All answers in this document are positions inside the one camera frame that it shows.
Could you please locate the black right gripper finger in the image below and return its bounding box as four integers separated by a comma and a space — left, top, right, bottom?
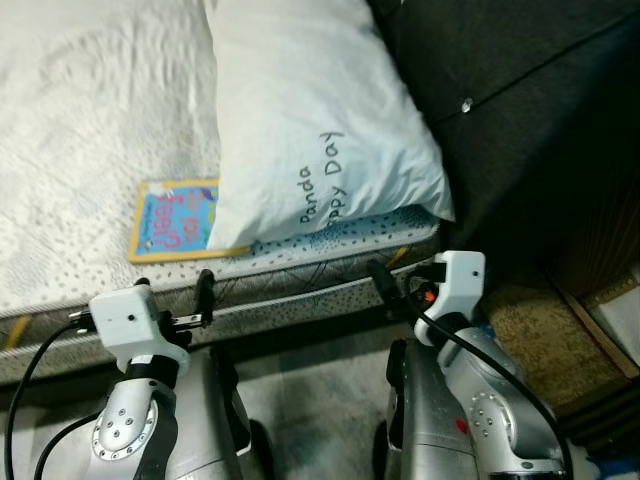
366, 257, 403, 307

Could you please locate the yellow-bordered blue children's book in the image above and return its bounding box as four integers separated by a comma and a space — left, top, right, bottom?
127, 177, 251, 265

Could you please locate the grey robot left leg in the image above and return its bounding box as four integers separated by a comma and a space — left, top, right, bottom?
165, 345, 273, 480

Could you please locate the grey robot leg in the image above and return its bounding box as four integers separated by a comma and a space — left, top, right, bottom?
376, 338, 473, 480
165, 345, 273, 480

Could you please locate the brown woven mat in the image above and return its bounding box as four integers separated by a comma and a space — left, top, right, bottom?
483, 283, 640, 421

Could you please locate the grey robot right leg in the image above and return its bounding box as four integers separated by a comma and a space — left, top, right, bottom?
376, 338, 473, 480

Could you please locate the grey patterned quilted mattress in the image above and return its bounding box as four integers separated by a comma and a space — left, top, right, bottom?
0, 0, 443, 386

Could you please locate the white printed pillow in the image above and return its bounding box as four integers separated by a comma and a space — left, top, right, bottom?
203, 0, 457, 251

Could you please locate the blue tape piece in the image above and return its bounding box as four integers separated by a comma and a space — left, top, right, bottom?
590, 455, 639, 479

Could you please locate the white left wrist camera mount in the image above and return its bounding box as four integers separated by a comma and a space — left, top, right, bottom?
86, 284, 193, 379

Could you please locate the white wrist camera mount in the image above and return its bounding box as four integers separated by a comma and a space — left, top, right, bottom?
418, 250, 489, 328
86, 284, 193, 379

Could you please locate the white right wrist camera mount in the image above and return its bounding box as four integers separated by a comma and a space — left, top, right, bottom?
418, 250, 489, 328

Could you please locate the dark bed frame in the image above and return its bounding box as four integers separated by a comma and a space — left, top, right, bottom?
0, 300, 441, 406

